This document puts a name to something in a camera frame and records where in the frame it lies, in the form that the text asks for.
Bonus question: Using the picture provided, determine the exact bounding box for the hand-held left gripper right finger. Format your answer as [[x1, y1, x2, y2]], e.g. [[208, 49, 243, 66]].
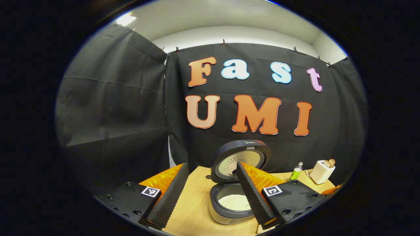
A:
[[236, 161, 328, 230]]

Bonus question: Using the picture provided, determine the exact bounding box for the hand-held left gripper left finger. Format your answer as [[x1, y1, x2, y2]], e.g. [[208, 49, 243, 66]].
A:
[[94, 163, 190, 230]]

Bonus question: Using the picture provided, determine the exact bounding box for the white rice heap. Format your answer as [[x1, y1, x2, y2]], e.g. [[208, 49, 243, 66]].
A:
[[218, 194, 251, 211]]

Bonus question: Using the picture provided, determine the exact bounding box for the black rice cooker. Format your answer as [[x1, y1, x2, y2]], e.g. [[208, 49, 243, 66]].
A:
[[208, 139, 272, 225]]

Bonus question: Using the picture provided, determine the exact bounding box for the white toaster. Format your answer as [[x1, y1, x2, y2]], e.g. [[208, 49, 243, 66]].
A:
[[309, 160, 336, 185]]

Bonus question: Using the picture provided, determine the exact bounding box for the green drink bottle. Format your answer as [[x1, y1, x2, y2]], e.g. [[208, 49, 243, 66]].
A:
[[289, 162, 304, 181]]

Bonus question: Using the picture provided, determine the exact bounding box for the black backdrop cloth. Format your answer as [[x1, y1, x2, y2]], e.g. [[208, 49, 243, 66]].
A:
[[55, 24, 367, 197]]

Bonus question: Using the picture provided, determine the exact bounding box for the ceiling light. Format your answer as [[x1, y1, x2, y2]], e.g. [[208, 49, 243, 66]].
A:
[[116, 13, 137, 27]]

